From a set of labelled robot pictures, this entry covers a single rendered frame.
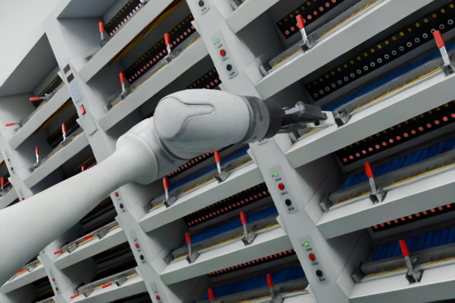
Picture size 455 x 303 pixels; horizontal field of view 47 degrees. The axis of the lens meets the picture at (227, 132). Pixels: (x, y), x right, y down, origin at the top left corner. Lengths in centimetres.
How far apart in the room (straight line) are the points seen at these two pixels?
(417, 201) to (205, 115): 53
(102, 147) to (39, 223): 122
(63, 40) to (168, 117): 117
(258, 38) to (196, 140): 63
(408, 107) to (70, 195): 70
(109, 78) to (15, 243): 138
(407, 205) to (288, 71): 41
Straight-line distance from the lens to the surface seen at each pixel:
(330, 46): 120
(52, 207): 70
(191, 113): 84
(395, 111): 115
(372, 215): 123
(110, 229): 207
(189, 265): 170
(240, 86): 136
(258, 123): 94
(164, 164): 96
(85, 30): 204
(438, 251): 127
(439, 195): 116
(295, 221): 135
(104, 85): 196
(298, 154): 129
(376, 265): 135
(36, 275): 265
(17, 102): 261
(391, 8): 113
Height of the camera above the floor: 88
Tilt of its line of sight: 7 degrees up
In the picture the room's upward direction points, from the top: 23 degrees counter-clockwise
